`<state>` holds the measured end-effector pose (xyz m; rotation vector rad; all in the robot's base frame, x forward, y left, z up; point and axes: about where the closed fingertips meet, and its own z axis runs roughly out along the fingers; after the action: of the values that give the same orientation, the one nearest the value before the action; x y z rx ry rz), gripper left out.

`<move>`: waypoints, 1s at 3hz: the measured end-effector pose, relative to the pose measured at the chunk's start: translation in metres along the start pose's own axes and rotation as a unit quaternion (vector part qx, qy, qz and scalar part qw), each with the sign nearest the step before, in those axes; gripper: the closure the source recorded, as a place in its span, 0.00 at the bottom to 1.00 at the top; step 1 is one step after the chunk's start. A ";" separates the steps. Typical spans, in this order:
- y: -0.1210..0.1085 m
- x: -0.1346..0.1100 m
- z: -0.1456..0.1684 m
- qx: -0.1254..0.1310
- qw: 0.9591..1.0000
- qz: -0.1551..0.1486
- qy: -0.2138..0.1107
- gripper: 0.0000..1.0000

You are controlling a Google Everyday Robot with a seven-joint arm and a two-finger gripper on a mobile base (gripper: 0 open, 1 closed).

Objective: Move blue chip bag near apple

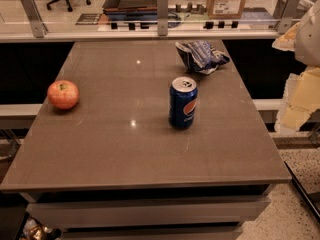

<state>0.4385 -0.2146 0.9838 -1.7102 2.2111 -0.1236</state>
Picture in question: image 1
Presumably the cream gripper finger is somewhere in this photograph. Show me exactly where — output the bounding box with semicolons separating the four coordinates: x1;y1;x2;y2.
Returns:
274;66;320;134
272;23;300;52

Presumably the blue chip bag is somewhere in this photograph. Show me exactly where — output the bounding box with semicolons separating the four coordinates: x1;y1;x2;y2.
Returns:
175;40;230;75

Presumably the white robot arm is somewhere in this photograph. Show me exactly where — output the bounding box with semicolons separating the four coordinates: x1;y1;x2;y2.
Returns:
272;0;320;135

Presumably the red apple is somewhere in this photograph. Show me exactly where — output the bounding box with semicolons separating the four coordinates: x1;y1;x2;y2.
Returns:
47;80;79;110

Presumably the cardboard box with label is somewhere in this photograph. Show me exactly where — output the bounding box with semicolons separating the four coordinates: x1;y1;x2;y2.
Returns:
206;0;246;19

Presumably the blue Pepsi can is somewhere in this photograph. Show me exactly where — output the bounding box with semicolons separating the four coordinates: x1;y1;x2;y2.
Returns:
169;76;198;129

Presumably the lower white drawer front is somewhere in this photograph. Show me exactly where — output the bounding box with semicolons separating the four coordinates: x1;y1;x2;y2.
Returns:
61;226;242;240

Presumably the white drawer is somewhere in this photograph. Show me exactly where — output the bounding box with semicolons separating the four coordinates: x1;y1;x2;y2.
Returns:
27;196;270;229
61;226;242;240

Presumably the upper white drawer front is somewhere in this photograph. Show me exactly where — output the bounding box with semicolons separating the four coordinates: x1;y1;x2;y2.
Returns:
27;196;270;229

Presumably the right metal glass post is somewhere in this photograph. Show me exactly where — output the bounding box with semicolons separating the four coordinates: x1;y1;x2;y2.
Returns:
276;0;300;34

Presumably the metal glass post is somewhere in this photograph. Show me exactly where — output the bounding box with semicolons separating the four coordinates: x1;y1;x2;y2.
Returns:
20;0;47;38
276;0;300;34
157;0;168;36

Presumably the middle metal glass post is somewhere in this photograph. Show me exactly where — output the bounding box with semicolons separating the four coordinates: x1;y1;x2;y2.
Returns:
157;0;168;36

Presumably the left metal glass post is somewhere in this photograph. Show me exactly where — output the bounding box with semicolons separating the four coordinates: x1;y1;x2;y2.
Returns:
20;0;47;38

